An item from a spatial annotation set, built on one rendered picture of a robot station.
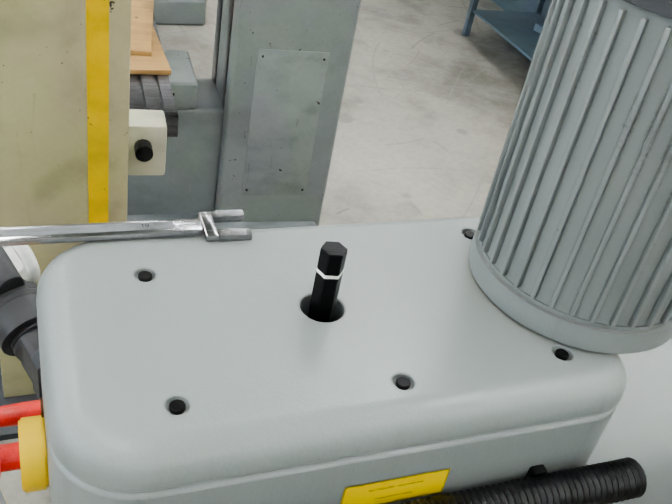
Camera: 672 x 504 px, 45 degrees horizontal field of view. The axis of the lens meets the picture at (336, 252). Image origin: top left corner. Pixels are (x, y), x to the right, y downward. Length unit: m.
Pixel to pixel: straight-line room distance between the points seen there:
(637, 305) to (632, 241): 0.07
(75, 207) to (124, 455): 2.12
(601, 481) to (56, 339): 0.46
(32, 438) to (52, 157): 1.89
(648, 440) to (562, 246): 0.28
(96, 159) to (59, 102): 0.21
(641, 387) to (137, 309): 0.54
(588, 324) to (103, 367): 0.38
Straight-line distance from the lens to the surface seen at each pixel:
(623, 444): 0.86
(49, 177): 2.57
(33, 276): 1.28
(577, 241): 0.65
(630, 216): 0.64
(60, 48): 2.38
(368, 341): 0.64
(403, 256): 0.74
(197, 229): 0.72
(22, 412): 0.82
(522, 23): 7.12
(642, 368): 0.94
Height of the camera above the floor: 2.31
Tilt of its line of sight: 35 degrees down
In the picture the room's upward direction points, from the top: 12 degrees clockwise
